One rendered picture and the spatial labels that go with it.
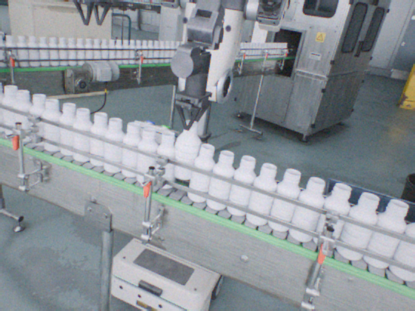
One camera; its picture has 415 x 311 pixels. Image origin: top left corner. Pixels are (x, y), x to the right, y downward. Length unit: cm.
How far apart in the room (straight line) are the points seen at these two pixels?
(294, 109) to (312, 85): 38
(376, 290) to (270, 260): 24
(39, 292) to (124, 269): 50
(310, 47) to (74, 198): 376
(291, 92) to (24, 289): 365
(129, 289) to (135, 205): 91
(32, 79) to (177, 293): 148
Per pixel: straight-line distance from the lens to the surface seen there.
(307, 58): 453
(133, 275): 183
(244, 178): 88
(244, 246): 95
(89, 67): 237
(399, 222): 90
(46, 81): 238
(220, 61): 146
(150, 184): 90
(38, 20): 483
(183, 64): 80
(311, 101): 453
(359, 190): 146
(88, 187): 113
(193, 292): 175
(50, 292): 213
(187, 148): 91
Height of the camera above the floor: 152
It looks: 24 degrees down
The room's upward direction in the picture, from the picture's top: 9 degrees clockwise
